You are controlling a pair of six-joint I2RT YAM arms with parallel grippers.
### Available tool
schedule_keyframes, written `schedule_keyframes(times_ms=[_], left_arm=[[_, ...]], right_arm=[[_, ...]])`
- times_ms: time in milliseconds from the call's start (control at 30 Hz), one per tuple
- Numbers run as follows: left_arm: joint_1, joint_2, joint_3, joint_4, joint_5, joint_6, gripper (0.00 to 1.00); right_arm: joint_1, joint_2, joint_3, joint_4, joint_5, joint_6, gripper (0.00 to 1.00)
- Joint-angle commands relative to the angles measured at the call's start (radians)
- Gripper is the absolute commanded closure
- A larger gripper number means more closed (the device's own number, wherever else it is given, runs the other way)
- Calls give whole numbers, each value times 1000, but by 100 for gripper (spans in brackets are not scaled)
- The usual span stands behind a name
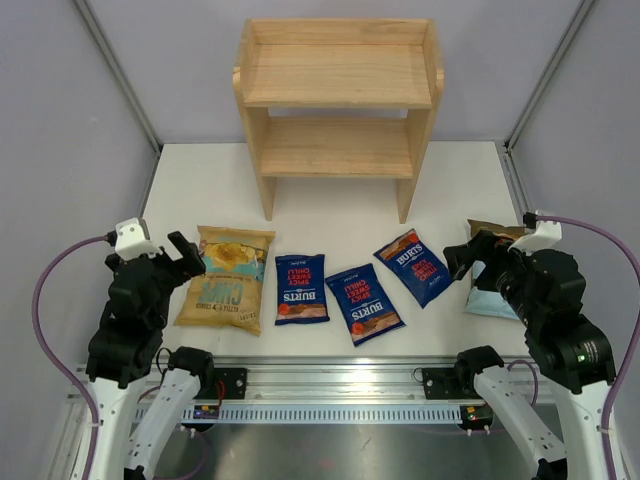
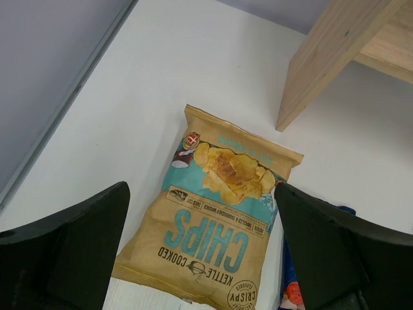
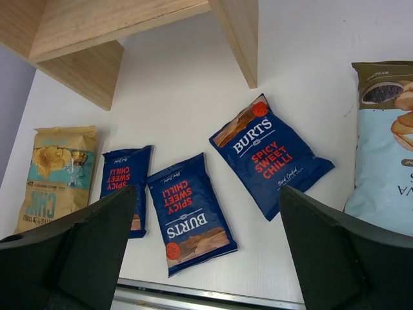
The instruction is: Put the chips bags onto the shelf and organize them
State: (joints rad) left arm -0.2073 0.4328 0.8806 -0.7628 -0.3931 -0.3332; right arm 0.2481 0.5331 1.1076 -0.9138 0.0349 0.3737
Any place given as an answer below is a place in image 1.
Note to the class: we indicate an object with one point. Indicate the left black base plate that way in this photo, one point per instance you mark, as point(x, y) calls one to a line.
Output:
point(225, 384)

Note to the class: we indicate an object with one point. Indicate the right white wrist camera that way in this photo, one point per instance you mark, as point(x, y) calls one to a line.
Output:
point(540, 234)

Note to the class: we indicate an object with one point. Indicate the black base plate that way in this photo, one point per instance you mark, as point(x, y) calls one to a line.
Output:
point(443, 383)
point(225, 384)

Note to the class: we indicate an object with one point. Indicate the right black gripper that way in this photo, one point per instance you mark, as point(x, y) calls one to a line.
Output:
point(486, 246)

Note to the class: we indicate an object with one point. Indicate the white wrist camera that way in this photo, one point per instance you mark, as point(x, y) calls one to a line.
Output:
point(133, 240)
point(540, 234)

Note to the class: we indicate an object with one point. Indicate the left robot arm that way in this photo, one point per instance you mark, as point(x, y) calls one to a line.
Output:
point(122, 353)

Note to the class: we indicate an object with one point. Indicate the blue burts chips bag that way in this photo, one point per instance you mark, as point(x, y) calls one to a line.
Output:
point(301, 297)
point(366, 308)
point(416, 266)

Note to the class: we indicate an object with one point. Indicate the right blue Burts chips bag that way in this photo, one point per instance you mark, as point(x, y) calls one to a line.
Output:
point(416, 266)

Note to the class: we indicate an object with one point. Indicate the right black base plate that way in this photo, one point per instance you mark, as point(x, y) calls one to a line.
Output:
point(443, 383)

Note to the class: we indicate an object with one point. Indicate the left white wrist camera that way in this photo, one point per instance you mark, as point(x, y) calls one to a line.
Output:
point(133, 240)

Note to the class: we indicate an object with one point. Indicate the aluminium frame post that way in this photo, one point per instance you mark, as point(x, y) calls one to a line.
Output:
point(100, 39)
point(562, 48)

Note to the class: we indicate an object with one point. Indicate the right aluminium frame post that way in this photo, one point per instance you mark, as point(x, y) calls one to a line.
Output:
point(562, 48)

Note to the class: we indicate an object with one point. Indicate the left blue Burts chips bag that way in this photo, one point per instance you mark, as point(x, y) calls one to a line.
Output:
point(301, 297)

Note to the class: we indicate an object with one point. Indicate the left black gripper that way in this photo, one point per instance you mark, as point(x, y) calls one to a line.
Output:
point(190, 265)

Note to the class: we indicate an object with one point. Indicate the middle blue Burts chips bag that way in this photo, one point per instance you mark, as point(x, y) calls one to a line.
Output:
point(366, 308)

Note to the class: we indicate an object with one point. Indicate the light blue cassava chips bag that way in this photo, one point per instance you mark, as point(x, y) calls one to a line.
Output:
point(488, 303)

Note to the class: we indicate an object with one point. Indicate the large yellow kettle chips bag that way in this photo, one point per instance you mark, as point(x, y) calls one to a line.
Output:
point(229, 293)

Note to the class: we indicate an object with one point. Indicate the left aluminium frame post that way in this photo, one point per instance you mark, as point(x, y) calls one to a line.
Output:
point(100, 39)

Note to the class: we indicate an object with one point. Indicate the wooden two-tier shelf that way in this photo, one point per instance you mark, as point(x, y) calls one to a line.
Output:
point(338, 97)

